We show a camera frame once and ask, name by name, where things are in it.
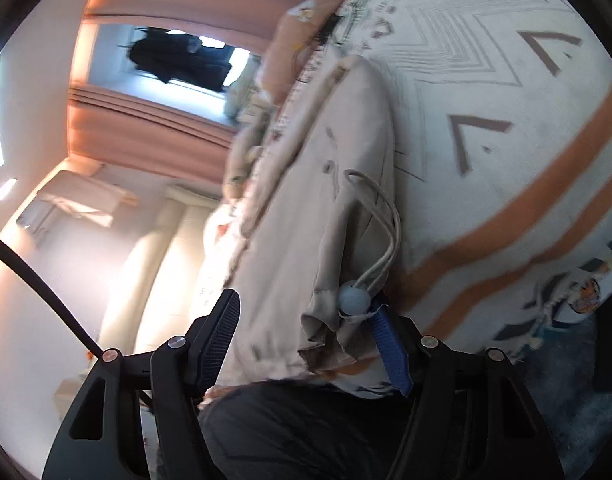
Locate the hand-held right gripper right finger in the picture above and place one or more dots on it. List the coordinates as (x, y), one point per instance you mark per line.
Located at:
(392, 350)

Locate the pink plush pillow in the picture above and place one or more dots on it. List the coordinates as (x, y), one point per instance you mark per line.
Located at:
(291, 45)

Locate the cream padded headboard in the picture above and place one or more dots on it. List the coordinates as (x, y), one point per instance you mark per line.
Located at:
(160, 270)

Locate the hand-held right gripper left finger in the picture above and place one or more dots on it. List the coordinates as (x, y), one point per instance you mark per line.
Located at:
(220, 332)

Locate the patterned blanket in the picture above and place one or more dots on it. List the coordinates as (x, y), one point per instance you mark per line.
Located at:
(486, 85)

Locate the person's leg in dark pants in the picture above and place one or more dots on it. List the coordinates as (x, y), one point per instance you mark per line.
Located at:
(306, 435)

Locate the white air conditioner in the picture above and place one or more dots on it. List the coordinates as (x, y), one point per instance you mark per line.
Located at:
(35, 217)

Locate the beige jacket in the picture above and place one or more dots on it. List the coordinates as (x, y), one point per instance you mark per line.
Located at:
(306, 210)

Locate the dark hanging jacket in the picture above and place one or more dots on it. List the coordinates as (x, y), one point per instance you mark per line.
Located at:
(185, 62)

